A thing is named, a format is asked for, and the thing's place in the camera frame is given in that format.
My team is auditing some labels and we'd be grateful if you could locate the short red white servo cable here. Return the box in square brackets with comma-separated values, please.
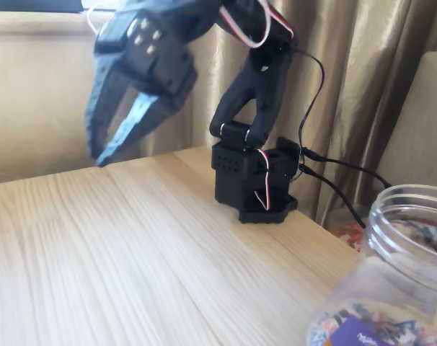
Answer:
[253, 149, 272, 211]

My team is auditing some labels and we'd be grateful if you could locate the long red white servo cable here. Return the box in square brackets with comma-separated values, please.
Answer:
[218, 0, 295, 49]

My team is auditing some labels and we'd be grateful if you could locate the thick black plug cable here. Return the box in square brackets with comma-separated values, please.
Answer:
[301, 146, 393, 189]
[298, 162, 366, 229]

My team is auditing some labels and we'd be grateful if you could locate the patterned red rug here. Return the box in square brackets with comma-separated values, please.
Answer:
[329, 220, 367, 253]

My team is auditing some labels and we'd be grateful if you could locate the beige upholstered chair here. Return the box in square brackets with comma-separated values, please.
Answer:
[376, 50, 437, 192]

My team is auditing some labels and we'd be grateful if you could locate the black flat object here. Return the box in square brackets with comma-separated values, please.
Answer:
[0, 0, 84, 12]

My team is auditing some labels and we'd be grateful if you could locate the beige window sill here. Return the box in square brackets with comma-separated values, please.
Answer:
[0, 9, 107, 35]

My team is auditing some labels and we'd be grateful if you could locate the clear plastic candy jar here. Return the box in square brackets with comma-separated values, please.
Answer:
[306, 184, 437, 346]

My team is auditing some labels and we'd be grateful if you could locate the thin black wire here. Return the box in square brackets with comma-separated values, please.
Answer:
[293, 48, 326, 148]

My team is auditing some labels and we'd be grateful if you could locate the beige satin curtain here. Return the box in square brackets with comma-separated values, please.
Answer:
[133, 0, 437, 231]

